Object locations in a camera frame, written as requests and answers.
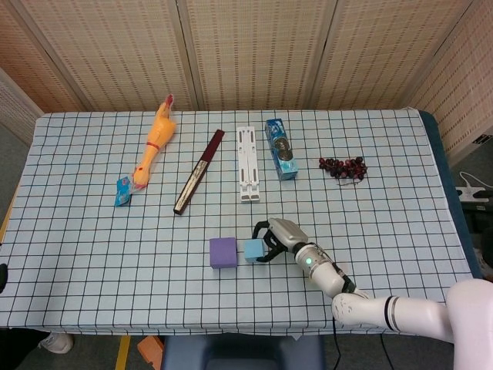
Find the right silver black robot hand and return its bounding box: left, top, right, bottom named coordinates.
left=252, top=217, right=311, bottom=265

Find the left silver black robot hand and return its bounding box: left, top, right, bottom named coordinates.
left=0, top=241, right=9, bottom=294

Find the light blue cube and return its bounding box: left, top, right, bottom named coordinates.
left=243, top=238, right=267, bottom=264

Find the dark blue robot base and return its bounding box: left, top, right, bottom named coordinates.
left=161, top=334, right=327, bottom=370

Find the large purple cube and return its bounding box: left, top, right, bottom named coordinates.
left=209, top=237, right=239, bottom=270

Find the dark trouser leg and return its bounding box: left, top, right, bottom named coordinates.
left=0, top=328, right=51, bottom=370

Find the blue cookie box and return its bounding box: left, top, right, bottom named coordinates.
left=264, top=118, right=300, bottom=182

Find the white folding laptop stand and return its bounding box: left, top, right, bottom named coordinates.
left=236, top=126, right=266, bottom=204

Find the white sneaker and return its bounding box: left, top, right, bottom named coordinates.
left=38, top=333, right=74, bottom=355

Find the dark red grape bunch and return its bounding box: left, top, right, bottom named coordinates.
left=318, top=156, right=367, bottom=188

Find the dark red folded fan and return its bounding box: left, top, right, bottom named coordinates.
left=173, top=129, right=226, bottom=216

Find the light blue checkered tablecloth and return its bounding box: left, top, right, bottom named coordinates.
left=0, top=109, right=488, bottom=336

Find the small blue packet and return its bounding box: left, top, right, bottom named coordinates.
left=114, top=173, right=134, bottom=208

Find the yellow rubber chicken toy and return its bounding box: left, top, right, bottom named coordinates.
left=132, top=93, right=178, bottom=192

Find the orange block on floor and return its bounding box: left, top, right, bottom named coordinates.
left=137, top=335, right=166, bottom=365

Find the pale woven screen panel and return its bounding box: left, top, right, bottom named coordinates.
left=0, top=67, right=45, bottom=146

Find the dark blue table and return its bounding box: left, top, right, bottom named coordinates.
left=418, top=110, right=487, bottom=282

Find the white power strip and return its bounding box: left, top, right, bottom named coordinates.
left=455, top=186, right=493, bottom=203

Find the beige woven folding screen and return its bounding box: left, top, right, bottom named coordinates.
left=0, top=0, right=493, bottom=167

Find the black equipment beside table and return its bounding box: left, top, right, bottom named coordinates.
left=461, top=200, right=493, bottom=278

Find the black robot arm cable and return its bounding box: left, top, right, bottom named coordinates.
left=331, top=315, right=343, bottom=370

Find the black floor cable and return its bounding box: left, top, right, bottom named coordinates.
left=380, top=333, right=391, bottom=370

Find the white power cable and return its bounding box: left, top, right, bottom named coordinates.
left=460, top=171, right=485, bottom=190

